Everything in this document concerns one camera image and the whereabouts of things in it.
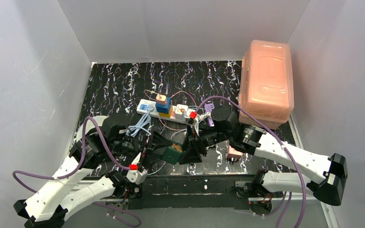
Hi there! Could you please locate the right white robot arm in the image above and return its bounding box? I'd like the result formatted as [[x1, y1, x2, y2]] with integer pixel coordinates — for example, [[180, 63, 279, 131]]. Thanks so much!
[[178, 106, 348, 206]]

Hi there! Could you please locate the pink cube socket adapter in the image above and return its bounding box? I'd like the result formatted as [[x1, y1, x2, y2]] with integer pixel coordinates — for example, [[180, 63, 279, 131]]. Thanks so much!
[[226, 146, 243, 162]]

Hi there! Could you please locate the green cube socket adapter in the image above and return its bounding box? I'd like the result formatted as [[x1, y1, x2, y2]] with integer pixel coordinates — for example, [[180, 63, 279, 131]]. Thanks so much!
[[161, 142, 184, 165]]

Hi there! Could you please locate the yellow cube socket adapter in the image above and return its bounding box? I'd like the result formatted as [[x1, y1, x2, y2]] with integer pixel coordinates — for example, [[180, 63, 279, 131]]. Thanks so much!
[[159, 107, 173, 118]]

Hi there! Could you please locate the purple cube socket adapter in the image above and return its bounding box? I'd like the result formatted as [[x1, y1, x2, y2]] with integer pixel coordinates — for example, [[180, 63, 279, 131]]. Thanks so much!
[[204, 103, 215, 127]]

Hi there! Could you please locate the white power strip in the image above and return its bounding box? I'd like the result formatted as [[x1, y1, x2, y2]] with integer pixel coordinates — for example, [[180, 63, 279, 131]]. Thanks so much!
[[136, 99, 194, 124]]

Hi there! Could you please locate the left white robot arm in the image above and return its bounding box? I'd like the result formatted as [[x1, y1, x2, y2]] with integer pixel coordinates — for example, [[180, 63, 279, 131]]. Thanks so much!
[[14, 114, 174, 228]]

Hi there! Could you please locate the blue cube socket adapter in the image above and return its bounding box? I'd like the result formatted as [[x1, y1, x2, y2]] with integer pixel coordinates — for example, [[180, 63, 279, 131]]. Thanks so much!
[[155, 97, 172, 114]]

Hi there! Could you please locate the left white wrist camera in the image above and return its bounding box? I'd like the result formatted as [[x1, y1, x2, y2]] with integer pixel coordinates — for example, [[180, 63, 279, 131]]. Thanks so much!
[[126, 163, 148, 185]]

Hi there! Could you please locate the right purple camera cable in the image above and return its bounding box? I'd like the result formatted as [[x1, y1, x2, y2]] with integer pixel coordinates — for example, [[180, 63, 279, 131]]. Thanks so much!
[[190, 95, 307, 228]]

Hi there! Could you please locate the pink translucent storage box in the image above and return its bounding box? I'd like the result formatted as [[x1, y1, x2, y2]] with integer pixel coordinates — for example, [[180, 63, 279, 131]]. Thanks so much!
[[238, 40, 294, 129]]

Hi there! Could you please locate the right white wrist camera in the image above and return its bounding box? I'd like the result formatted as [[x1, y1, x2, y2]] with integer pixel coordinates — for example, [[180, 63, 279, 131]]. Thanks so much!
[[187, 111, 201, 126]]

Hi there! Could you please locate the white cube socket adapter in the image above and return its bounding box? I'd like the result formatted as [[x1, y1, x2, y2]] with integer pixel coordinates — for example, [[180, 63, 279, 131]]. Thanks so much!
[[174, 104, 188, 121]]

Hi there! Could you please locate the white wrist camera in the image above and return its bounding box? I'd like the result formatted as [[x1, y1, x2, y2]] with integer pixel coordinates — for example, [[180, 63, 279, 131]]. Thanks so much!
[[126, 163, 148, 185], [187, 111, 201, 126]]

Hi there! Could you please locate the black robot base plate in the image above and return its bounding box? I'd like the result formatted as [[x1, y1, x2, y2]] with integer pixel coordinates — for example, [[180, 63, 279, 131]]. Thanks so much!
[[126, 174, 265, 209]]

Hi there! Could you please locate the light blue power cord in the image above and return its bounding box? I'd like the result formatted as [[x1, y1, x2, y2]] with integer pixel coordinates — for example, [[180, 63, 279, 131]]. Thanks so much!
[[125, 105, 155, 137]]

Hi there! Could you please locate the white filament spool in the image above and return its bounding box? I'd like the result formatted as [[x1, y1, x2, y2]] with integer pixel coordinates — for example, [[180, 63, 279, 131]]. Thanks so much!
[[75, 115, 108, 142]]

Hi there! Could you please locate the small pink charger plug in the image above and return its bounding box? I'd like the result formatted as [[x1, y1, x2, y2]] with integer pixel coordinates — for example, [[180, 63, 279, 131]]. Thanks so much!
[[156, 94, 168, 105]]

